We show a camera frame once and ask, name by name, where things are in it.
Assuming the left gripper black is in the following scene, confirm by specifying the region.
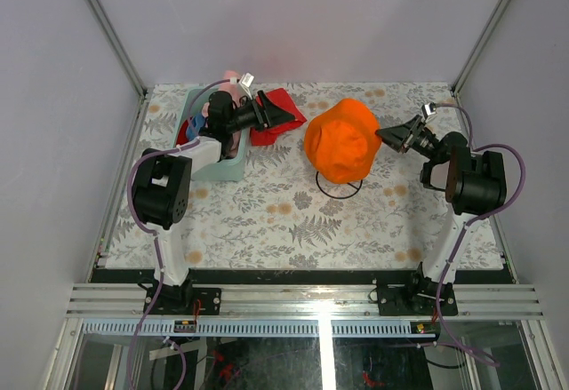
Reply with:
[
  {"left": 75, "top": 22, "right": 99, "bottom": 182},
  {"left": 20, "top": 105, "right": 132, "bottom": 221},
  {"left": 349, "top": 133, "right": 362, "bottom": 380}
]
[{"left": 224, "top": 89, "right": 293, "bottom": 134}]

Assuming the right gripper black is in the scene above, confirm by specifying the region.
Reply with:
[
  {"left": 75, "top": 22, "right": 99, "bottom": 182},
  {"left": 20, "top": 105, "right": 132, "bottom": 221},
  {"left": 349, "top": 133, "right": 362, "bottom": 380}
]
[{"left": 374, "top": 115, "right": 439, "bottom": 163}]

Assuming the pink bucket hat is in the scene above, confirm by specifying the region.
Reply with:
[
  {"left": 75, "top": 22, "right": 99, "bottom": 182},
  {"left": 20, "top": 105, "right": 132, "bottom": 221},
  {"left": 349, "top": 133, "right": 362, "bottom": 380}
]
[{"left": 199, "top": 70, "right": 250, "bottom": 161}]

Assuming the orange bucket hat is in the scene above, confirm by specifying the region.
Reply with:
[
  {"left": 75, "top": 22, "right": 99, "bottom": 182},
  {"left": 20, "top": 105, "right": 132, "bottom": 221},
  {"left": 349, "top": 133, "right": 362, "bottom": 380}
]
[{"left": 303, "top": 99, "right": 381, "bottom": 184}]

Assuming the light green plastic bin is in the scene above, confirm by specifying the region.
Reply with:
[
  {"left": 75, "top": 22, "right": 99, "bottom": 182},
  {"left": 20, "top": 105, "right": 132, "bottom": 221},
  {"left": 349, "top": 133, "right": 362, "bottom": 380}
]
[{"left": 173, "top": 87, "right": 250, "bottom": 182}]

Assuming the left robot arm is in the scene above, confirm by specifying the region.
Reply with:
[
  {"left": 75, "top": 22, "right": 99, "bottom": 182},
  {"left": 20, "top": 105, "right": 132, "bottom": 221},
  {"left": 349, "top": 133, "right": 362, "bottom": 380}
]
[{"left": 127, "top": 91, "right": 295, "bottom": 314}]

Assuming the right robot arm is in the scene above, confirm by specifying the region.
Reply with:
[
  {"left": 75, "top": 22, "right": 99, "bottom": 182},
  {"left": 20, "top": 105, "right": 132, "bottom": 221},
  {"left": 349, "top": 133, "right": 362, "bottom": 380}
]
[{"left": 376, "top": 115, "right": 507, "bottom": 285}]

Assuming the red folded cloth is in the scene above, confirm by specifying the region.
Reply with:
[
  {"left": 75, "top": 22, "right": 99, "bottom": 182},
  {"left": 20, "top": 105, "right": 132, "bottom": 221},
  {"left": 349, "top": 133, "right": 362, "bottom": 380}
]
[{"left": 250, "top": 88, "right": 307, "bottom": 147}]

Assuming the blue hat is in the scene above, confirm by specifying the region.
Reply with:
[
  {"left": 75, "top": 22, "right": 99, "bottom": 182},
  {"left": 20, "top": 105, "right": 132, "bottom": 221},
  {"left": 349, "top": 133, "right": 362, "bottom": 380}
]
[{"left": 186, "top": 114, "right": 206, "bottom": 141}]

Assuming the red hat in bin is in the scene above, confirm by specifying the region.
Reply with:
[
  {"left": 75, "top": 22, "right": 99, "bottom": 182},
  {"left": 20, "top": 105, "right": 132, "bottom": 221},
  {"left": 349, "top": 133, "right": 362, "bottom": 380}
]
[{"left": 174, "top": 120, "right": 196, "bottom": 147}]

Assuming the floral table mat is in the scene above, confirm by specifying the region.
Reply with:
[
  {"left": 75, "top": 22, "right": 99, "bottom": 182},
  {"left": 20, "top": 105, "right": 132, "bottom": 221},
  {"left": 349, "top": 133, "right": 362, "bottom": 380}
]
[{"left": 104, "top": 82, "right": 502, "bottom": 270}]

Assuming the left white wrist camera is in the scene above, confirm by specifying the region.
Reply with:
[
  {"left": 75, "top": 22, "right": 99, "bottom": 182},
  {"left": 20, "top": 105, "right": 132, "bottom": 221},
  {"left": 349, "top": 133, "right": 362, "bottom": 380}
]
[{"left": 237, "top": 73, "right": 254, "bottom": 92}]

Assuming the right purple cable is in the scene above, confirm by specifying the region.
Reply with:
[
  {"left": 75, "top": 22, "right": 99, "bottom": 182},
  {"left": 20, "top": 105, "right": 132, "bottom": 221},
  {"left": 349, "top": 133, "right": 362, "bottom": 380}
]
[{"left": 417, "top": 102, "right": 527, "bottom": 369}]

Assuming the black wire hat stand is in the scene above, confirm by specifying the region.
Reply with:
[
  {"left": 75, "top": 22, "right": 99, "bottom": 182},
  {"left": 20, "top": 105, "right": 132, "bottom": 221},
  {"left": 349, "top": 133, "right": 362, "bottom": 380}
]
[{"left": 315, "top": 171, "right": 364, "bottom": 201}]

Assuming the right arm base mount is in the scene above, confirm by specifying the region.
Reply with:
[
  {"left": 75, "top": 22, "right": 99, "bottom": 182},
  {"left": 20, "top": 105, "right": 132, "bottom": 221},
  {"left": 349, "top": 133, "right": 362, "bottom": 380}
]
[{"left": 376, "top": 269, "right": 458, "bottom": 316}]

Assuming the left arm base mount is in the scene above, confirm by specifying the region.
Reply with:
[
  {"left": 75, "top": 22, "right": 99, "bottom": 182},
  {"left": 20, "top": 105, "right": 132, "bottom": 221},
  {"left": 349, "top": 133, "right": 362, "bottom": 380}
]
[{"left": 150, "top": 281, "right": 222, "bottom": 317}]

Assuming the aluminium rail frame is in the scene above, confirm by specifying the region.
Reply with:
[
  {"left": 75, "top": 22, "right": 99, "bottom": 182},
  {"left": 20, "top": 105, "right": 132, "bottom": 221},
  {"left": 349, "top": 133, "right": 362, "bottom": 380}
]
[{"left": 40, "top": 268, "right": 568, "bottom": 389}]

